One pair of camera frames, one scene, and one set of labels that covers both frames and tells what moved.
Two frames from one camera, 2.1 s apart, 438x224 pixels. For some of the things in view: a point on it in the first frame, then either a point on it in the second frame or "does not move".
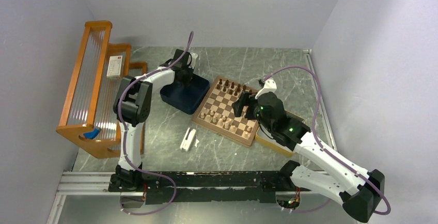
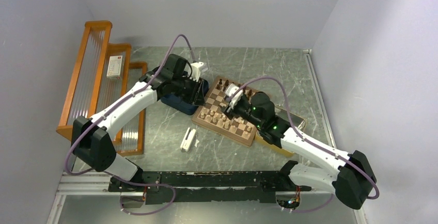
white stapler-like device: x=188 y=139 does not move
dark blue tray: x=187 y=98 does not move
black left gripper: x=187 y=82 to x=196 y=97
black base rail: x=192 y=187 does not move
